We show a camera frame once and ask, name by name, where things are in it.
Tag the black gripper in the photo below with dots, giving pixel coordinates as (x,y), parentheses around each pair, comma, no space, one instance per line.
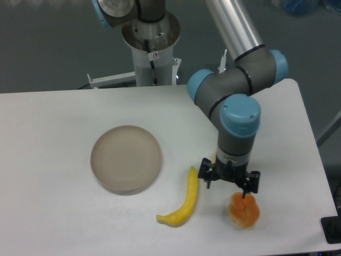
(232,169)

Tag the right aluminium frame bracket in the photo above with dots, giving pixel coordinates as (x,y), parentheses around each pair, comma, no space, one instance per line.
(223,60)

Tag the round beige plate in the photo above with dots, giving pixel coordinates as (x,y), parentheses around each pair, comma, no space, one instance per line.
(126,159)

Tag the yellow toy banana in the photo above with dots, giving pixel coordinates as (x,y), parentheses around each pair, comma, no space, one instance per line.
(181,216)

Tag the grey metal leg right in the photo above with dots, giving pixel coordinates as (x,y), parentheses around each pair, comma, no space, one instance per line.
(328,131)

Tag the aluminium frame bracket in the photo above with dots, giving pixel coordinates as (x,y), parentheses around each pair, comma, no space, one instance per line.
(112,81)
(223,60)

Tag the left aluminium frame bracket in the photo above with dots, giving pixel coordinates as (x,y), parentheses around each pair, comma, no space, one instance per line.
(112,81)

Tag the blue plastic bag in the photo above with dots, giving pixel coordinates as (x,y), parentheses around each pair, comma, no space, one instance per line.
(300,8)

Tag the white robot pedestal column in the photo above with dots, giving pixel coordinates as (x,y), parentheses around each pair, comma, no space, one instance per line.
(152,46)

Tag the black box at table edge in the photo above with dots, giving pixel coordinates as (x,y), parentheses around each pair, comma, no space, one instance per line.
(331,229)

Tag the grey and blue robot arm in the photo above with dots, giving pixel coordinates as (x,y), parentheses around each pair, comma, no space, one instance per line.
(224,96)

